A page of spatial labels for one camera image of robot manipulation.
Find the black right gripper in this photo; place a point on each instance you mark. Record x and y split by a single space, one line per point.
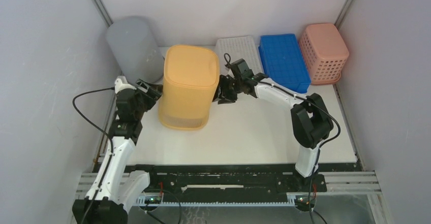
225 98

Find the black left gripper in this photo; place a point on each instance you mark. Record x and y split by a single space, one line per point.
155 92

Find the yellow ribbed waste bin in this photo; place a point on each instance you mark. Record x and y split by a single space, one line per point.
191 76

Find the white perforated plastic basket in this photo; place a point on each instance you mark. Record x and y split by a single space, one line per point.
239 47

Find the grey bin liner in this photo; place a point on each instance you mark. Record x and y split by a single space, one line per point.
135 50

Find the blue compartment tray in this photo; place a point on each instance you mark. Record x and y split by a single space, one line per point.
283 62

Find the pink perforated plastic basket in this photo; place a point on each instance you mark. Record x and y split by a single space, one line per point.
324 52

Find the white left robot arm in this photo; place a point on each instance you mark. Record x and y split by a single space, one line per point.
107 200

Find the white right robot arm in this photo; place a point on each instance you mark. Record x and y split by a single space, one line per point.
311 121

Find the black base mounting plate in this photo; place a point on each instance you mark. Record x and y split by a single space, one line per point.
236 182

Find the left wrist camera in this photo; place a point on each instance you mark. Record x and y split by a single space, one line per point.
121 83

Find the aluminium frame rail left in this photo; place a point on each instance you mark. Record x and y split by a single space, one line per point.
95 66

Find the aluminium frame rail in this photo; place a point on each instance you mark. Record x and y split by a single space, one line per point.
343 13
95 66

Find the white slotted cable duct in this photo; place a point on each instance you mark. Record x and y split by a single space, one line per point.
152 201

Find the aluminium frame rail right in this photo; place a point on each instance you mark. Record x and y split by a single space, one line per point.
343 13

